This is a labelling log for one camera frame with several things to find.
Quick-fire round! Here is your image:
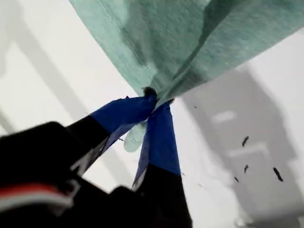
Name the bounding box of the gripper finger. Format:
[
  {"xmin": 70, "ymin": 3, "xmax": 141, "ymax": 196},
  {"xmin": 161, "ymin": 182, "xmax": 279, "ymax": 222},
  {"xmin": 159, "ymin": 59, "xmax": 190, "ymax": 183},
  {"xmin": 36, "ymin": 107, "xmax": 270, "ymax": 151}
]
[
  {"xmin": 64, "ymin": 86, "xmax": 158, "ymax": 157},
  {"xmin": 132, "ymin": 98, "xmax": 193, "ymax": 228}
]

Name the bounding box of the pale green T-shirt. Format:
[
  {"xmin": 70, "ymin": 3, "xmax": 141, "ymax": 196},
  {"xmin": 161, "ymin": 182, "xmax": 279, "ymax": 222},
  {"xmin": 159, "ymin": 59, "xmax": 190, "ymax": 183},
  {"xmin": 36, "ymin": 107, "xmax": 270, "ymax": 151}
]
[{"xmin": 68, "ymin": 0, "xmax": 304, "ymax": 153}]

